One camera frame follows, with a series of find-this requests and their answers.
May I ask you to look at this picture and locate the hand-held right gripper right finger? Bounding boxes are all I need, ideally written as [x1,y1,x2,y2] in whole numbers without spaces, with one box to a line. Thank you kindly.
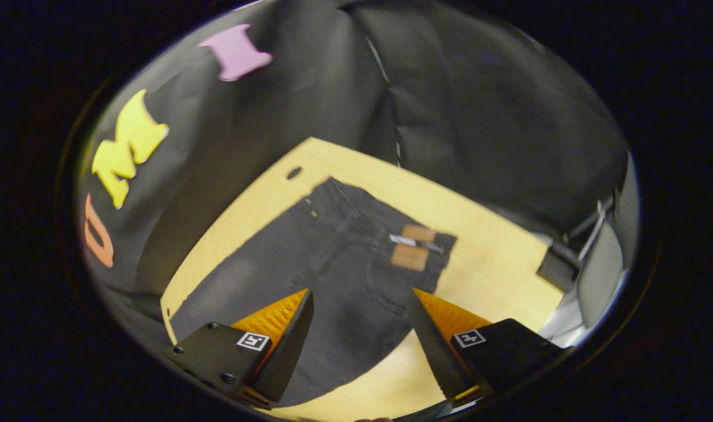
[404,287,575,409]

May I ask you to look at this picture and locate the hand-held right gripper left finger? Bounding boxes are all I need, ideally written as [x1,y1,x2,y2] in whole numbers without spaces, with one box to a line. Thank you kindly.
[164,288,315,410]

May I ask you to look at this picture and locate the dark grey jeans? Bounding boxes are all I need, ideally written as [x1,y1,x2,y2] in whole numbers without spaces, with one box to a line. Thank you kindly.
[169,176,458,408]

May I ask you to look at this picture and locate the small black block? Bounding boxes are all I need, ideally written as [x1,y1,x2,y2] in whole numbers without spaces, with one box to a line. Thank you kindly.
[537,243,581,292]

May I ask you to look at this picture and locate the grey metal stand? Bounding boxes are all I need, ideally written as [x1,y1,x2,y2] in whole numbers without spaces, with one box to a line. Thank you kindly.
[552,154,641,348]

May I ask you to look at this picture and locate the black backdrop cloth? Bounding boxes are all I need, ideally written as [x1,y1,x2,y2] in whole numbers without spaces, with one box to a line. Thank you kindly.
[75,0,632,346]

